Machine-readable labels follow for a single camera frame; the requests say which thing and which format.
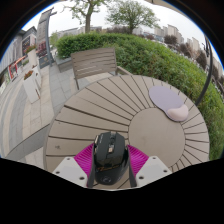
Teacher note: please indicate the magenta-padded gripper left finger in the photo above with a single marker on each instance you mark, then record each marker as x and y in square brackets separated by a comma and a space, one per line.
[82, 161]

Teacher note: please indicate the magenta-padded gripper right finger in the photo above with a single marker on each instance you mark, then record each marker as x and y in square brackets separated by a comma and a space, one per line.
[136, 160]

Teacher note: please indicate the black computer mouse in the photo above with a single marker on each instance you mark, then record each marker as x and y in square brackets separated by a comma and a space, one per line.
[110, 156]

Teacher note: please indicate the lilac mouse pad with wrist rest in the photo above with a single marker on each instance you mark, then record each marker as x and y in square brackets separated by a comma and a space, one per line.
[165, 98]

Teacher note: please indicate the grey outdoor chair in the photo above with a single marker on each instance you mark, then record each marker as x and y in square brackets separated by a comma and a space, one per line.
[28, 143]

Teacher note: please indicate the white planter box with flowers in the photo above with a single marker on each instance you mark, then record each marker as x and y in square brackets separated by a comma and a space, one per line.
[30, 87]

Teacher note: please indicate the brown slatted outdoor chair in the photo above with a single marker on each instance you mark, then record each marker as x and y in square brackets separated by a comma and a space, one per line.
[93, 61]

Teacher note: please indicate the green hedge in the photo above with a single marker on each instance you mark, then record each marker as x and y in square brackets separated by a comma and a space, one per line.
[156, 60]

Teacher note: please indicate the curved dark parasol pole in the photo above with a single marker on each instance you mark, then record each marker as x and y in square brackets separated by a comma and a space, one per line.
[209, 71]

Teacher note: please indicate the tall white planter with shrub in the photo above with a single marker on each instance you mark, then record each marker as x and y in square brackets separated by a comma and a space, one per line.
[31, 56]

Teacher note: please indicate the grey standing banner sign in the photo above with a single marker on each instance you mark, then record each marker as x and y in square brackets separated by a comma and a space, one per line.
[41, 33]

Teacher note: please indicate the bare-trunk tree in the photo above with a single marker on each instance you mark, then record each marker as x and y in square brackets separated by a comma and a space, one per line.
[88, 18]

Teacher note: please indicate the round-crowned green tree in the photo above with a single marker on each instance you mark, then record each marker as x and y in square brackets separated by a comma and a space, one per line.
[131, 13]

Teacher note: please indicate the beige parasol canopy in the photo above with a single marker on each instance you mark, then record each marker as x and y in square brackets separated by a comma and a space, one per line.
[166, 2]

